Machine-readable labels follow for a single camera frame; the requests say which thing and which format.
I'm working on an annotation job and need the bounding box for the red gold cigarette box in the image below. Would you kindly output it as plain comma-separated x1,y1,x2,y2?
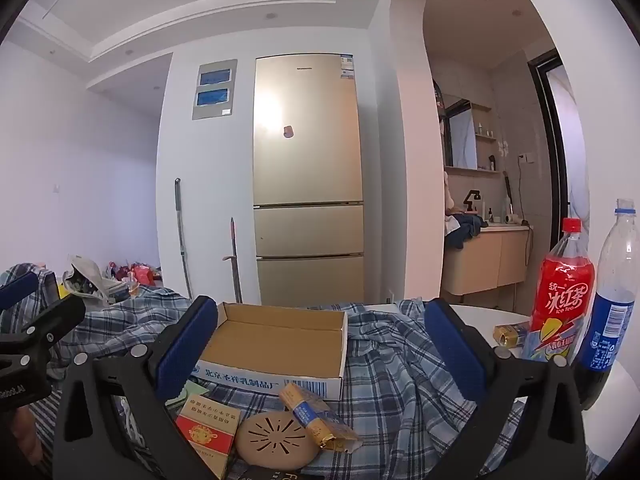
176,394,241,479

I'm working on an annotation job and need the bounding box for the round tan vented disc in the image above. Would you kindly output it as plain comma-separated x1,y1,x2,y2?
235,411,320,471

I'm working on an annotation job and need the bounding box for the blue gold cigarette box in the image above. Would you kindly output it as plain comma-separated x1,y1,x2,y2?
279,382,362,453

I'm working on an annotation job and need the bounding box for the black face tissue pack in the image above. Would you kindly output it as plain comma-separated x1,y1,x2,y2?
238,465,303,480

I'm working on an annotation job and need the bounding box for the person's left hand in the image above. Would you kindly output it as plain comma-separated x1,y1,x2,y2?
10,406,42,465

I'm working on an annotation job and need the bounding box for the grey striped cloth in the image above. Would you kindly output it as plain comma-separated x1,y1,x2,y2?
29,389,62,474

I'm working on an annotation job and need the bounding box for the grey canvas bag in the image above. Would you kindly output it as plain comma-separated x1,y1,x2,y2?
62,256,130,306

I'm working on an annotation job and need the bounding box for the red floor clutter pile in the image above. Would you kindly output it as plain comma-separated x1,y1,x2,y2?
105,261,162,286

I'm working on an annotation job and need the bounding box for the small gold foil box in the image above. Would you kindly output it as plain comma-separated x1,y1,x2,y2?
492,321,529,349

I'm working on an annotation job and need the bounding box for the clear blue label bottle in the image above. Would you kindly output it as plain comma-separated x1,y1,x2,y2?
573,198,639,411

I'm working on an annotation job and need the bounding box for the white cardboard tray box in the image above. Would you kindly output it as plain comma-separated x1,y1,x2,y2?
192,304,347,401

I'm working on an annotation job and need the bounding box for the red iced tea bottle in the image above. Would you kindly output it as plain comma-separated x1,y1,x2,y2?
522,218,594,362

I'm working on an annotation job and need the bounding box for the bathroom vanity cabinet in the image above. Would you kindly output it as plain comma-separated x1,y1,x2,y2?
442,226,533,297

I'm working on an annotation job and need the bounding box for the dark blue clothes pile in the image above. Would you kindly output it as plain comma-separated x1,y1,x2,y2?
444,214,488,249

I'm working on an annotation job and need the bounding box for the gold refrigerator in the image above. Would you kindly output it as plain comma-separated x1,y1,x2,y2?
253,53,364,307

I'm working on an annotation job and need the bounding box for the black framed glass door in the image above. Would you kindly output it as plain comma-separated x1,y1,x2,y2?
528,49,570,244

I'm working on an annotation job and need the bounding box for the black faucet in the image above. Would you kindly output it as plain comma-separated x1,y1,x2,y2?
463,188,482,214

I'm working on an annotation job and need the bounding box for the grey electrical panel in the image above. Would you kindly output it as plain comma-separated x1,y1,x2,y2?
192,58,238,120

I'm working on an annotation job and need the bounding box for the bathroom mirror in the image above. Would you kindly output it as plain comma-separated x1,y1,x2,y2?
444,94,477,169

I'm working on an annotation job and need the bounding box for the red broom handle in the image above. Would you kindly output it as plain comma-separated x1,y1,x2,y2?
222,217,243,304

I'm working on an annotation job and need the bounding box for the grey mop handle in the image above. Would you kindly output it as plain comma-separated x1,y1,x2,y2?
174,178,193,298

